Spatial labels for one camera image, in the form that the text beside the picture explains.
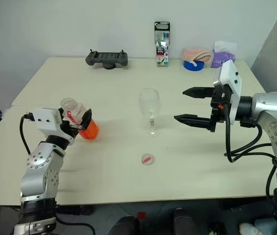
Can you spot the bottle with orange liquid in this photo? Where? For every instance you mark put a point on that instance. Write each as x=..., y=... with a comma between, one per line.
x=89, y=131

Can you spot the purple tissue pack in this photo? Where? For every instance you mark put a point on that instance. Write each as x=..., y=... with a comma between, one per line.
x=218, y=57

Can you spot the blue tape roll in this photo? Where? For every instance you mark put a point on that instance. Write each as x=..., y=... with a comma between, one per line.
x=192, y=66

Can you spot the dark rounded shape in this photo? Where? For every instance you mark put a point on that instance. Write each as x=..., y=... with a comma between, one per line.
x=184, y=221
x=124, y=226

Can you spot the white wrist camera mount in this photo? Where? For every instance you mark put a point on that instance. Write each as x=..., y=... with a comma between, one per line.
x=46, y=118
x=231, y=76

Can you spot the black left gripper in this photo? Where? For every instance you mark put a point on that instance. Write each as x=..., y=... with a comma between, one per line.
x=69, y=131

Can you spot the blue denim fabric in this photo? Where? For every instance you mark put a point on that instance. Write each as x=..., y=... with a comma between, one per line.
x=267, y=226

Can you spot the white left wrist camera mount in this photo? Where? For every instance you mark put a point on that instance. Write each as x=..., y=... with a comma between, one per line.
x=46, y=118

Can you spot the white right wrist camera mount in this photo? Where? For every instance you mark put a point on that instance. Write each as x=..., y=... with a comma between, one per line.
x=231, y=76

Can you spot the grey handheld remote controller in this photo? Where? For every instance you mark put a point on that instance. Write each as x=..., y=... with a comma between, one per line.
x=106, y=58

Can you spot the clear cap with red tape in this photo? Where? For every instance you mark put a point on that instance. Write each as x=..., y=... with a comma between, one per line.
x=147, y=159

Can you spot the small red block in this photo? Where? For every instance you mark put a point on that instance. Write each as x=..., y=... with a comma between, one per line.
x=141, y=215

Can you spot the clear wine glass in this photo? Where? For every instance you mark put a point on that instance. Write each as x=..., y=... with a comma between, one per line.
x=149, y=102

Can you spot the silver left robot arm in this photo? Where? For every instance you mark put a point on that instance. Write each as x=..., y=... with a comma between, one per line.
x=42, y=169

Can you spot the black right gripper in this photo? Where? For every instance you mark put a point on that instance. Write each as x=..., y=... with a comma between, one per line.
x=219, y=110

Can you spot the pink folded towel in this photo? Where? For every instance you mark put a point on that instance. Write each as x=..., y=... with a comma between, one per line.
x=197, y=55

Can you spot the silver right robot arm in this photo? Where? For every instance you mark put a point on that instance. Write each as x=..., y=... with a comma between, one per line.
x=275, y=115

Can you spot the marker pen pack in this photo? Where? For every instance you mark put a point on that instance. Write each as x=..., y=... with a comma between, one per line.
x=162, y=49

